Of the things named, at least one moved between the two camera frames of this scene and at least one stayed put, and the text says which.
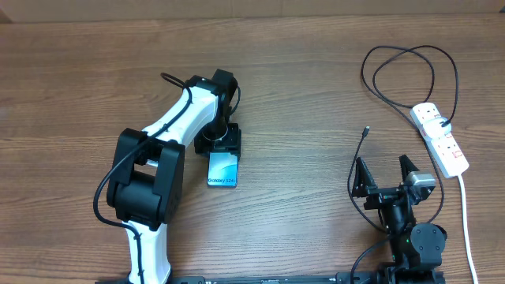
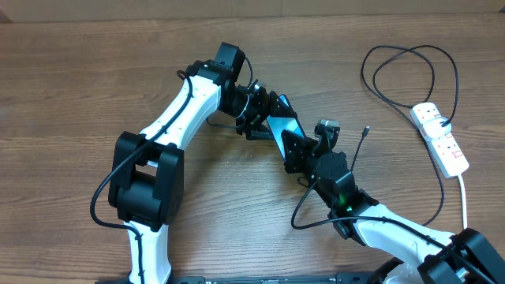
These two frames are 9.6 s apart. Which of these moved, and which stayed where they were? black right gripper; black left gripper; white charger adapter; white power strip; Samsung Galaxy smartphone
Moved: black right gripper; black left gripper; Samsung Galaxy smartphone
Stayed: white charger adapter; white power strip
